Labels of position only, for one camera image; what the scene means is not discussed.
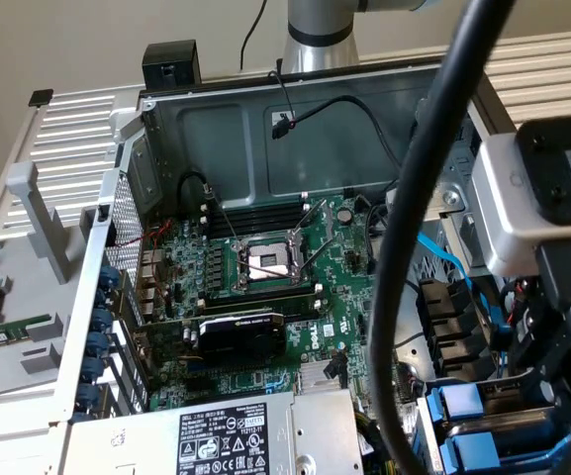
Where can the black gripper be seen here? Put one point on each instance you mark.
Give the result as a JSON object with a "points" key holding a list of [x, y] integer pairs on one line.
{"points": [[542, 346]]}

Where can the hard disk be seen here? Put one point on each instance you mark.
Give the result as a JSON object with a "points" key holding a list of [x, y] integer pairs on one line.
{"points": [[455, 401]]}

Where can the empty blue disk carrier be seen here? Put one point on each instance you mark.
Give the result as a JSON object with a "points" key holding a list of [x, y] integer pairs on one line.
{"points": [[468, 450]]}

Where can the grey metal disk bay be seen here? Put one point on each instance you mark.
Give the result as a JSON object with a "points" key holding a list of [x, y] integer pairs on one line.
{"points": [[426, 440]]}

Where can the black plastic shroud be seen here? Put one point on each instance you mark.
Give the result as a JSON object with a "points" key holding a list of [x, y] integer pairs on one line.
{"points": [[448, 321]]}

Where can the grey metal drive cage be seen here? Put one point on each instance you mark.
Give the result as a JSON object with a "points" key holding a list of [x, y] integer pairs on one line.
{"points": [[453, 195]]}

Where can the green motherboard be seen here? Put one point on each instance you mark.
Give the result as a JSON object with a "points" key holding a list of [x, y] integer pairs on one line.
{"points": [[344, 297]]}

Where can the silver finned heat sink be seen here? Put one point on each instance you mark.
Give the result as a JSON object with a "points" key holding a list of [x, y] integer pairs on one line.
{"points": [[312, 378]]}

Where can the round coin battery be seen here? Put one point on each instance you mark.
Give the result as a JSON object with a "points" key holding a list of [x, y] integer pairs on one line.
{"points": [[346, 215]]}

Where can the grey power supply unit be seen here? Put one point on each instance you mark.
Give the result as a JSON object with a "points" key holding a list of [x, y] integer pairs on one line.
{"points": [[314, 435]]}

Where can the silver socket cover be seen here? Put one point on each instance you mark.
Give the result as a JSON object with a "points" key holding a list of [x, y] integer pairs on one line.
{"points": [[328, 220]]}

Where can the thin metal locking lever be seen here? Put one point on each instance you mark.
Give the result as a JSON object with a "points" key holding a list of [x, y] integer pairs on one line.
{"points": [[265, 270], [225, 222]]}

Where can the CPU socket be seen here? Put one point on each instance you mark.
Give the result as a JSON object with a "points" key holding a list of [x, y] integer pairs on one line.
{"points": [[265, 259]]}

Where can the black graphics card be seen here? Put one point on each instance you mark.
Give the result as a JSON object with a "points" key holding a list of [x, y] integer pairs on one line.
{"points": [[245, 341]]}

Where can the blue expansion slot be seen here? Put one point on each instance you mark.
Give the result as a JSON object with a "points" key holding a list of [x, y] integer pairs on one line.
{"points": [[197, 367]]}

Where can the grey open PC case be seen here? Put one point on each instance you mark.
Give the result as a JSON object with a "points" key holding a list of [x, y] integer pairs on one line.
{"points": [[216, 148]]}

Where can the dark blue card latch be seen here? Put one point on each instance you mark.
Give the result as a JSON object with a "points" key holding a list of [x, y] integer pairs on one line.
{"points": [[102, 298], [98, 345], [110, 276], [93, 370], [101, 320], [86, 397]]}

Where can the black box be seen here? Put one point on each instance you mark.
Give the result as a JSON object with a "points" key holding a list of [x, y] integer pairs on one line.
{"points": [[171, 59]]}

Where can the grey parts rack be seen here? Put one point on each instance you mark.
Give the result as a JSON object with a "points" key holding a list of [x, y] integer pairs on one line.
{"points": [[42, 307]]}

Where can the green RAM stick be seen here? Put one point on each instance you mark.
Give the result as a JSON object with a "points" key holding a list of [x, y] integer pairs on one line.
{"points": [[3, 335]]}

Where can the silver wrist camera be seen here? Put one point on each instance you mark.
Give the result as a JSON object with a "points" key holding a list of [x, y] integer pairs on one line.
{"points": [[503, 208]]}

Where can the black camera bracket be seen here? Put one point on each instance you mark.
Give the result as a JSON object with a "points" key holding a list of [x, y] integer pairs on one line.
{"points": [[532, 163]]}

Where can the small black bracket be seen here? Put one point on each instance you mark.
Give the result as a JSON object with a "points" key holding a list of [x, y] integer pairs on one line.
{"points": [[41, 97]]}

